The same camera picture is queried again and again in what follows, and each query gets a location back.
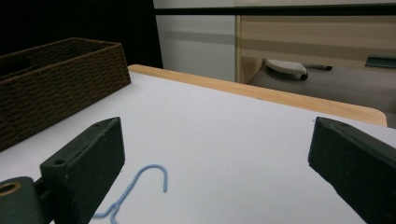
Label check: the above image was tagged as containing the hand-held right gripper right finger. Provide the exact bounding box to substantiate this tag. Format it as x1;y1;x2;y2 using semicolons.
307;116;396;224

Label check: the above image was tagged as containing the blue wire clothes hanger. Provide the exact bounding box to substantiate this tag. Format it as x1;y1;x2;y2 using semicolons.
92;163;169;224

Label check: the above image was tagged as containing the white object on shelf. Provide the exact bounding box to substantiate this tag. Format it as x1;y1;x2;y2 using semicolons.
264;58;309;81

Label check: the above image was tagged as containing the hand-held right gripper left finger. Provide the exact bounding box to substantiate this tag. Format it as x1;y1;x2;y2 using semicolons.
39;116;126;224

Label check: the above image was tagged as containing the brown woven basket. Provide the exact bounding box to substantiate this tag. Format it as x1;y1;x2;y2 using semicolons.
0;36;133;152

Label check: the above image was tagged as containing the black horizontal bar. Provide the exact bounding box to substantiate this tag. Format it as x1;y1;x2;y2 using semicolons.
153;3;396;17

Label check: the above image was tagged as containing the dark green flat object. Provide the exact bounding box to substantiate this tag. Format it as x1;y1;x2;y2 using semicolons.
364;54;396;69

